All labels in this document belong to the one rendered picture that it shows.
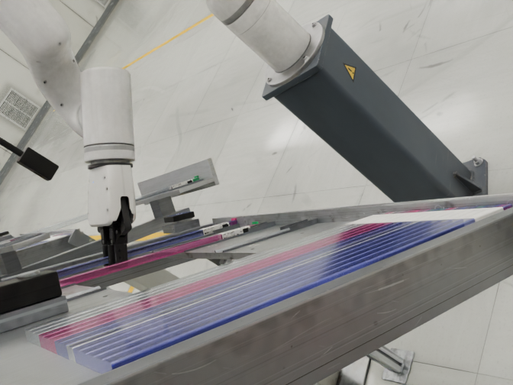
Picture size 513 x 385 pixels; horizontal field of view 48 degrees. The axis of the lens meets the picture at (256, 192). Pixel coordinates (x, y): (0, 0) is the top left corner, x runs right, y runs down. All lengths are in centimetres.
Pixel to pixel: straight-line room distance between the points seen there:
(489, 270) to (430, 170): 101
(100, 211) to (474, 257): 61
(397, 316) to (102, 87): 65
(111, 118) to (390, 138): 77
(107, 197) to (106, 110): 14
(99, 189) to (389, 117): 82
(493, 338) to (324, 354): 113
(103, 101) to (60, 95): 12
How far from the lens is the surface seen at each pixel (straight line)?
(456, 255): 57
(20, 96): 894
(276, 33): 135
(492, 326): 157
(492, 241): 62
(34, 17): 99
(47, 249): 185
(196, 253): 89
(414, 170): 158
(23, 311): 65
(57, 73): 106
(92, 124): 98
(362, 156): 156
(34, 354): 52
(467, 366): 156
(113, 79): 99
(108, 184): 95
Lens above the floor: 127
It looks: 29 degrees down
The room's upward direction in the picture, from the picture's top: 53 degrees counter-clockwise
